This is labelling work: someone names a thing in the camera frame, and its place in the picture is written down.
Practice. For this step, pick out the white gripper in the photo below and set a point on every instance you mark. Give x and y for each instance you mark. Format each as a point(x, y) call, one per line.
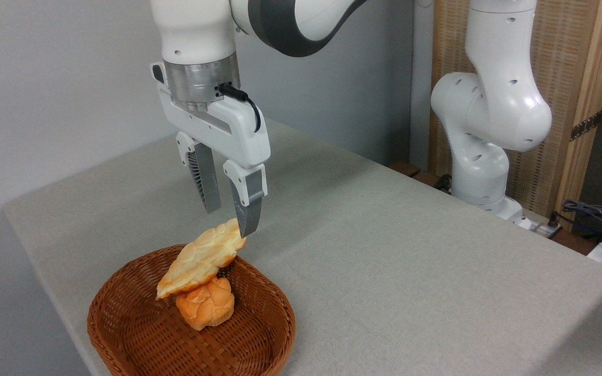
point(238, 133)

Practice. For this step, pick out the long golden bread loaf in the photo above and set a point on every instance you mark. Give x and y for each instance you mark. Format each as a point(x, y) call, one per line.
point(201, 261)

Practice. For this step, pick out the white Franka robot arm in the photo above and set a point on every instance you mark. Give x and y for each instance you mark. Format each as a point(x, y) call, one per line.
point(489, 104)

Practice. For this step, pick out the round orange bread roll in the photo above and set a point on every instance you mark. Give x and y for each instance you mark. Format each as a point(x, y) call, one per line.
point(207, 308)

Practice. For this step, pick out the brown wicker basket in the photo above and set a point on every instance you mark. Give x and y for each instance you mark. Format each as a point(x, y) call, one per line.
point(139, 334)

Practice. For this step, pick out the white power strip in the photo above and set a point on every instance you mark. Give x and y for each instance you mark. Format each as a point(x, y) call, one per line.
point(539, 225)

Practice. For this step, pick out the wooden woven folding screen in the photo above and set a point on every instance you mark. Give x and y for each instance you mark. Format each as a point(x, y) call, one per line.
point(559, 52)

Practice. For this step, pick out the metal screen hinge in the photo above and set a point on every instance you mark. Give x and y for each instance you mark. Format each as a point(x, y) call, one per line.
point(586, 126)

